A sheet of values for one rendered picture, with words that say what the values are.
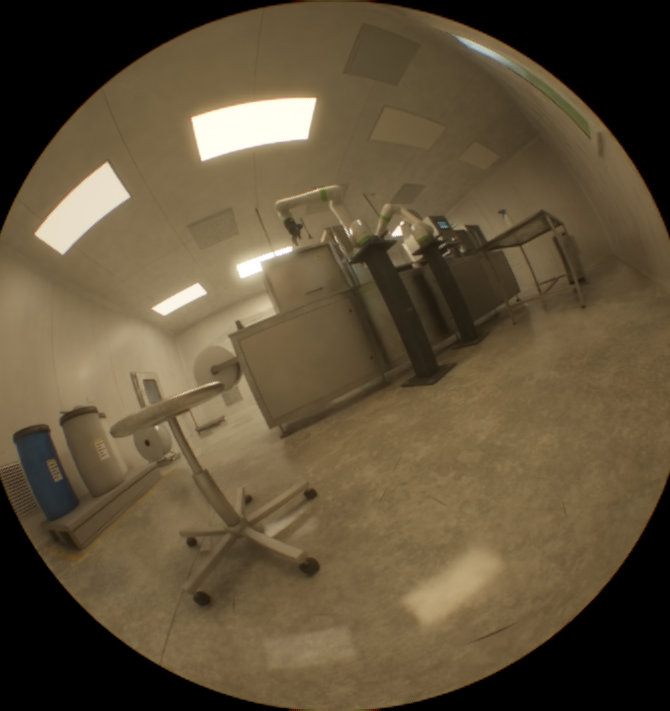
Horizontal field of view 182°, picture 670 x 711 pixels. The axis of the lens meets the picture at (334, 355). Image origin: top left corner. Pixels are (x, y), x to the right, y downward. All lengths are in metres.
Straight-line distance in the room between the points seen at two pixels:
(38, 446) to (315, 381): 2.21
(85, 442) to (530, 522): 2.12
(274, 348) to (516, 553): 1.46
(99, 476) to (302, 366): 1.79
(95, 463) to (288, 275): 2.15
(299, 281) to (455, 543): 1.78
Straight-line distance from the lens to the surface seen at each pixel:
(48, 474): 2.01
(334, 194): 1.72
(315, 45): 2.47
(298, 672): 0.46
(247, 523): 0.67
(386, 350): 1.61
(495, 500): 0.51
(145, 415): 0.44
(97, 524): 1.73
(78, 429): 1.93
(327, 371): 1.45
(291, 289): 1.75
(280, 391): 1.42
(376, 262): 1.38
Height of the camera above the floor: 0.40
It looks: 1 degrees down
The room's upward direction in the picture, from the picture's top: 24 degrees counter-clockwise
